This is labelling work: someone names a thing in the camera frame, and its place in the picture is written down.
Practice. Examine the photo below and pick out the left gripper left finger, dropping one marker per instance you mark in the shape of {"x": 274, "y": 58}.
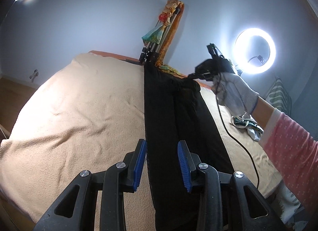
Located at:
{"x": 75, "y": 207}

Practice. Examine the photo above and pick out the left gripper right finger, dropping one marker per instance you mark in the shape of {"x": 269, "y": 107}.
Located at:
{"x": 226, "y": 201}

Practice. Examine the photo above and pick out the black garment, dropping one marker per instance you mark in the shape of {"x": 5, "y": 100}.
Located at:
{"x": 174, "y": 110}

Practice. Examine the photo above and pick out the right forearm pink sleeve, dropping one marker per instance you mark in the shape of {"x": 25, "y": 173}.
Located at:
{"x": 292, "y": 151}

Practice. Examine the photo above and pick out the right white gloved hand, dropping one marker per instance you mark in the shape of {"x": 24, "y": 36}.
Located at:
{"x": 234, "y": 93}

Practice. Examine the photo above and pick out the folded silver tripod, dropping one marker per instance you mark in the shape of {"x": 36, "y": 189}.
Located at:
{"x": 154, "y": 39}

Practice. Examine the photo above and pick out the colourful patterned scarf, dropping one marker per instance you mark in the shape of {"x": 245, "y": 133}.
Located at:
{"x": 170, "y": 6}

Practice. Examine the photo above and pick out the white tote bag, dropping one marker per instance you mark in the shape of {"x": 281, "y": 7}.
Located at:
{"x": 247, "y": 122}

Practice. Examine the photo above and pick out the green striped white throw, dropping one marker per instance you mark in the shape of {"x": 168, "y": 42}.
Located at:
{"x": 279, "y": 98}

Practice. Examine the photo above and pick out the beige bed blanket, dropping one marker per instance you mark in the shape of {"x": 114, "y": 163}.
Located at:
{"x": 87, "y": 116}

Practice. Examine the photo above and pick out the white ring light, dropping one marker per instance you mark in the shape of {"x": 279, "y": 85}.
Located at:
{"x": 254, "y": 51}

